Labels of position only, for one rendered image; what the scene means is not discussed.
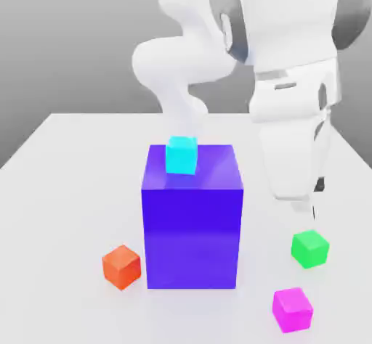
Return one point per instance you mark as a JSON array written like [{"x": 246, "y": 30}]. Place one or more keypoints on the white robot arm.
[{"x": 186, "y": 59}]

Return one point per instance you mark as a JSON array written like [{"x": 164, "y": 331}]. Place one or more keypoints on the small cyan cube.
[{"x": 181, "y": 156}]

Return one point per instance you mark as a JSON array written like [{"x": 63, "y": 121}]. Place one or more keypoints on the small green cube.
[{"x": 309, "y": 249}]

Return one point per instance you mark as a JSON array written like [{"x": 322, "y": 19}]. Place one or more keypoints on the large purple box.
[{"x": 191, "y": 233}]

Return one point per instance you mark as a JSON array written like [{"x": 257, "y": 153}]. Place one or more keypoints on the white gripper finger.
[{"x": 302, "y": 209}]

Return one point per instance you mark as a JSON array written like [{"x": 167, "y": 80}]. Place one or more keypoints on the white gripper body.
[{"x": 290, "y": 161}]

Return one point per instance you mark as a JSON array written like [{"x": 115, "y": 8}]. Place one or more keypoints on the small magenta cube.
[{"x": 292, "y": 310}]

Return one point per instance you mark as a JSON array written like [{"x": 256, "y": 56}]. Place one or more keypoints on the small orange cube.
[{"x": 120, "y": 267}]

